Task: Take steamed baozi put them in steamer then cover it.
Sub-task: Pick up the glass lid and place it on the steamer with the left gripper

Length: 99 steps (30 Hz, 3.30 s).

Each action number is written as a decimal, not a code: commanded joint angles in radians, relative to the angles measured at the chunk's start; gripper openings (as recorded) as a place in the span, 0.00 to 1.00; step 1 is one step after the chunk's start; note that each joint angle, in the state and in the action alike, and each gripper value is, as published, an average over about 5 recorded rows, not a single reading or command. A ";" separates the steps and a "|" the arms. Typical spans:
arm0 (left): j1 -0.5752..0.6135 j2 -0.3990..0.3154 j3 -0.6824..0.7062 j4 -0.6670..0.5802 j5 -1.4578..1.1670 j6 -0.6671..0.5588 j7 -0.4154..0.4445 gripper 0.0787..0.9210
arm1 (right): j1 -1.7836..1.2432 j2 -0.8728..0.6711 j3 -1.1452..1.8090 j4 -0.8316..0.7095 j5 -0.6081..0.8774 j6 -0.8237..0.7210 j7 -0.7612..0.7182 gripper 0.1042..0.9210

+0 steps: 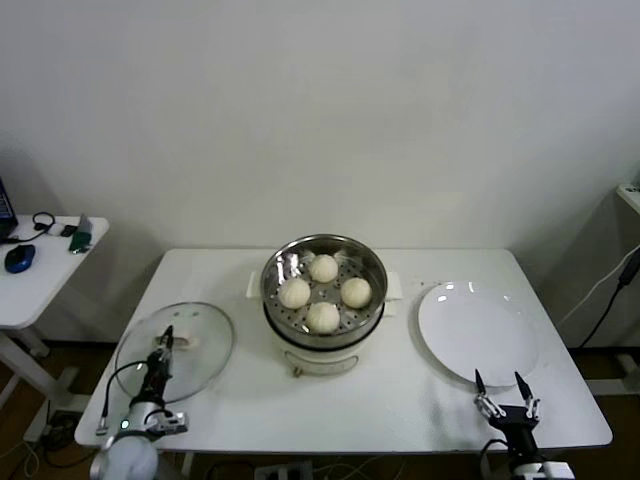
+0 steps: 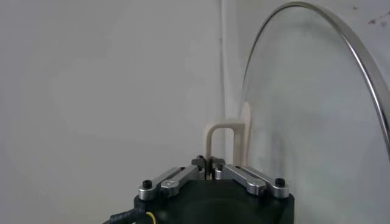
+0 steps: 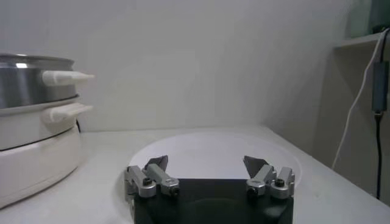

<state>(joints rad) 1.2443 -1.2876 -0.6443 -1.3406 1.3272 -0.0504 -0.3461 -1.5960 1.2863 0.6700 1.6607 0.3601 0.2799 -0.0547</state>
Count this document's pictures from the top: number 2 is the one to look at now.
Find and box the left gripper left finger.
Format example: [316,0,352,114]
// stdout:
[138,155,211,201]

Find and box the glass pot lid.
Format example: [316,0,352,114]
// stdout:
[204,1,390,224]

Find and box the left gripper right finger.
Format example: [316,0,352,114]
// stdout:
[210,156,291,200]

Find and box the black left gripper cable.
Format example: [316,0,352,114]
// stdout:
[102,206,158,224]

